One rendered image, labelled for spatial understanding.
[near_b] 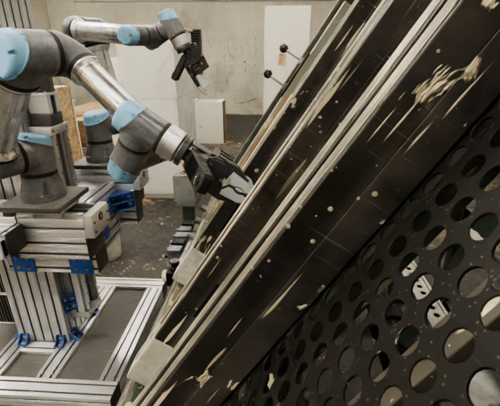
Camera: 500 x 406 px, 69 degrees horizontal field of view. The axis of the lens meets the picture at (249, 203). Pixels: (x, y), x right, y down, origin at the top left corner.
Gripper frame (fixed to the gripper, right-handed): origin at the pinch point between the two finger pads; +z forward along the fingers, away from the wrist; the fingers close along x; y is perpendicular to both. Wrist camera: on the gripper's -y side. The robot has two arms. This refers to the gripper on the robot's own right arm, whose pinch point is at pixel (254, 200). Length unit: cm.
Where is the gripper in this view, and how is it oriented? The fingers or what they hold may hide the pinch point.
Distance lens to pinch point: 82.9
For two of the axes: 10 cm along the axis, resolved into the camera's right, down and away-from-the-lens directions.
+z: 8.4, 5.2, 1.5
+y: 0.8, -4.0, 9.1
